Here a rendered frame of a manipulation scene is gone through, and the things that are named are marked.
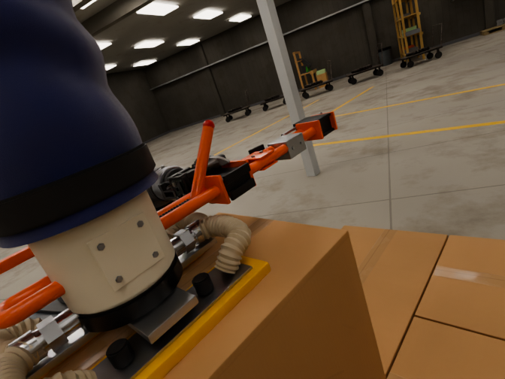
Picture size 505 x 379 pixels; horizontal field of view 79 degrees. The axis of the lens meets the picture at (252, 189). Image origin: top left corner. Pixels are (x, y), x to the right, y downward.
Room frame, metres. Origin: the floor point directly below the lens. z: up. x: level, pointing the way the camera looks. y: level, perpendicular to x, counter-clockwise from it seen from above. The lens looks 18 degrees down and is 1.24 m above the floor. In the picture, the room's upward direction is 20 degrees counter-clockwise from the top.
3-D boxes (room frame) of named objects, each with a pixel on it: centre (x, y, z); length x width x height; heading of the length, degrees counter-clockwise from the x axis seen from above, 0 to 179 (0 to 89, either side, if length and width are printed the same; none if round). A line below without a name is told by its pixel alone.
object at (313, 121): (0.83, -0.22, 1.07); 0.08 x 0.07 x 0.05; 131
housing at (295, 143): (0.75, -0.12, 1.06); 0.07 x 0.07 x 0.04; 41
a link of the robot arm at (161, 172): (0.78, 0.19, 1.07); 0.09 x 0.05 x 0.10; 131
